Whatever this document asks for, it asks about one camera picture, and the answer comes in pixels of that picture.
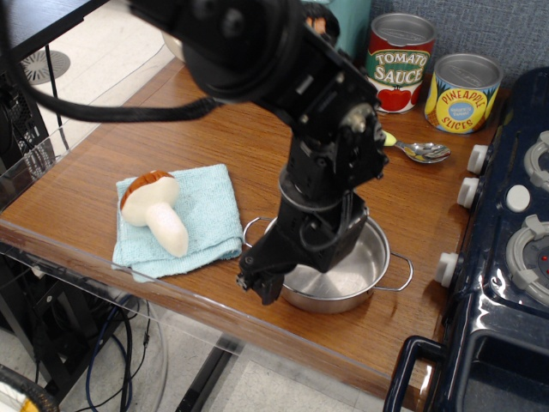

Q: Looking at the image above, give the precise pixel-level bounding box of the black desk at left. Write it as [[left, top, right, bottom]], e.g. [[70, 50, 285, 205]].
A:
[[0, 0, 111, 74]]

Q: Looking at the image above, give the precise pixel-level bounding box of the plush toy mushroom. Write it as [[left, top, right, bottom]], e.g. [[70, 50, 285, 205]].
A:
[[119, 171, 190, 258]]

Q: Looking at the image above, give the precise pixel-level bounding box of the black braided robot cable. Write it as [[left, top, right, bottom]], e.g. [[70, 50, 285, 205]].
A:
[[0, 0, 224, 125]]

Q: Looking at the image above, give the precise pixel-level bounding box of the dark blue toy stove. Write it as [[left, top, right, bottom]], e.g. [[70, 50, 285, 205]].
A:
[[384, 68, 548, 411]]

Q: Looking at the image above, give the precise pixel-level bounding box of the metal pot with handles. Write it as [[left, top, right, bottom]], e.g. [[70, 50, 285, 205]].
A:
[[242, 216, 414, 315]]

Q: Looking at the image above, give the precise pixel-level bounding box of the tomato sauce can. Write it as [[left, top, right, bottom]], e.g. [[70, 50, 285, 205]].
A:
[[365, 13, 436, 113]]

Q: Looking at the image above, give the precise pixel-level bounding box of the light blue folded cloth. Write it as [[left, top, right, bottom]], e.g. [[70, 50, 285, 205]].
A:
[[112, 164, 244, 282]]

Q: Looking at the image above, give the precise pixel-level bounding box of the pineapple slices can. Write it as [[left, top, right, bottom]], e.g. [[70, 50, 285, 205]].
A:
[[425, 53, 504, 135]]

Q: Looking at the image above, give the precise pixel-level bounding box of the spoon with green handle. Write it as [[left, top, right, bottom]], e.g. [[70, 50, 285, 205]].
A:
[[383, 131, 451, 164]]

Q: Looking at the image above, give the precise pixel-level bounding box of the blue cable under table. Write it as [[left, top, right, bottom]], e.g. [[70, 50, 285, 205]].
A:
[[85, 295, 151, 412]]

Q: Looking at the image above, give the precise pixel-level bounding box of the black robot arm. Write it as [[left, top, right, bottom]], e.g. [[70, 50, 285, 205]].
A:
[[130, 1, 388, 305]]

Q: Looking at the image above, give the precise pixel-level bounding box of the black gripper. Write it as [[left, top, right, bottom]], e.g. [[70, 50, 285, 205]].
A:
[[237, 191, 369, 306]]

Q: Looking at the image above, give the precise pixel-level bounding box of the toy microwave oven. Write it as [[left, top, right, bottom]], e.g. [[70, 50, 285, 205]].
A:
[[161, 0, 372, 65]]

